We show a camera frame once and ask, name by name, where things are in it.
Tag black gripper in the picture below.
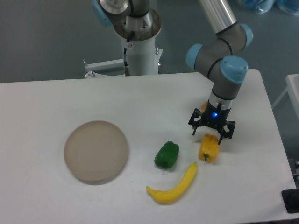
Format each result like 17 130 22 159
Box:
188 101 235 145

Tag yellow bell pepper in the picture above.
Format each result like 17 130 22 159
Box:
198 133 219 162

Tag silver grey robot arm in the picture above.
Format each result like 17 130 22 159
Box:
92 0 253 139

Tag green bell pepper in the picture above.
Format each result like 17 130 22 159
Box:
154 141 179 169

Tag orange bread slice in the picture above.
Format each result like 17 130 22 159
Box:
201 101 208 112

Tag yellow banana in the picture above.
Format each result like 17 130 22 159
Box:
145 162 198 204

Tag white side table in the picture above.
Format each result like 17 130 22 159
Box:
271 74 299 118

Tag black device at right edge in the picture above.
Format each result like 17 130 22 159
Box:
281 189 299 214

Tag beige round plate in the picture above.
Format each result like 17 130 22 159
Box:
64 120 129 185

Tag blue plastic bags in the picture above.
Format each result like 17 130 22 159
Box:
237 0 299 16

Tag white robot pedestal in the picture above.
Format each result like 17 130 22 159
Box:
83 18 164 79

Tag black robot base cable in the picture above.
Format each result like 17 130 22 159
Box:
122 30 135 77

